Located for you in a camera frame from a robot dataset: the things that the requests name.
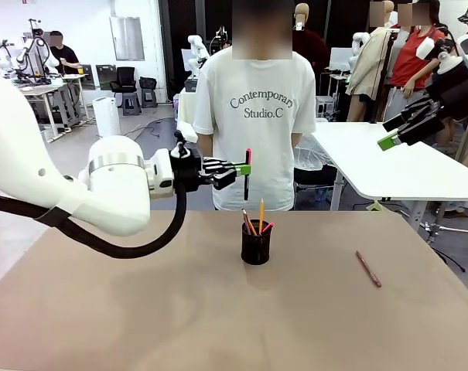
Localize grey work desk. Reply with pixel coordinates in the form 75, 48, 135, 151
20, 73, 90, 142

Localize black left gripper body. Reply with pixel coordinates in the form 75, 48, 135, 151
169, 148, 206, 195

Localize figure in red shirt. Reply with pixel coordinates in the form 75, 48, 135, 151
384, 0, 447, 132

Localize grey wall panel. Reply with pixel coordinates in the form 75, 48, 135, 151
109, 15, 145, 62

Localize black mesh pen holder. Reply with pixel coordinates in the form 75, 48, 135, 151
241, 220, 274, 266

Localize black left arm cable sleeve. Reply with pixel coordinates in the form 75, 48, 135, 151
0, 185, 188, 260

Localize white robot on desk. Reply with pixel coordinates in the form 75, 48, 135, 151
15, 17, 60, 84

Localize white air purifier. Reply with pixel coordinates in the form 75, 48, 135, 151
91, 96, 122, 139

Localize mannequin in beige jacket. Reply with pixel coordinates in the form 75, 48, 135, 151
345, 0, 397, 123

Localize person in white t-shirt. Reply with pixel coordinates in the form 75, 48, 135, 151
192, 0, 318, 213

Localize black light stand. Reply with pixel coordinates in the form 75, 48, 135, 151
422, 200, 467, 274

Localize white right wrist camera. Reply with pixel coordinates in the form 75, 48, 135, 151
415, 36, 436, 61

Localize clear plastic bag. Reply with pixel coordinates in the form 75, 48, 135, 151
293, 134, 337, 182

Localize mannequin in dark red top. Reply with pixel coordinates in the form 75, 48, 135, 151
293, 2, 331, 78

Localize black office chair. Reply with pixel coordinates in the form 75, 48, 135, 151
110, 66, 138, 94

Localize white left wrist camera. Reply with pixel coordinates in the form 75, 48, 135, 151
175, 119, 200, 145

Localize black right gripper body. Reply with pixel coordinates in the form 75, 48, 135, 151
425, 63, 468, 121

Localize dark red pen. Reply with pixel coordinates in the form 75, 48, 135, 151
355, 250, 382, 288

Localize grey stool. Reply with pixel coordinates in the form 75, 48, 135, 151
121, 92, 142, 116

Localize brown pencil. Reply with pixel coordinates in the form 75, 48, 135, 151
241, 209, 258, 236

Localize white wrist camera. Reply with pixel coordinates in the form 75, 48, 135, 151
175, 119, 200, 145
415, 36, 436, 61

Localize thin black camera cable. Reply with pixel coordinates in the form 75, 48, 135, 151
434, 23, 461, 49

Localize table with white cloth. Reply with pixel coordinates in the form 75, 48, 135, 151
176, 87, 203, 132

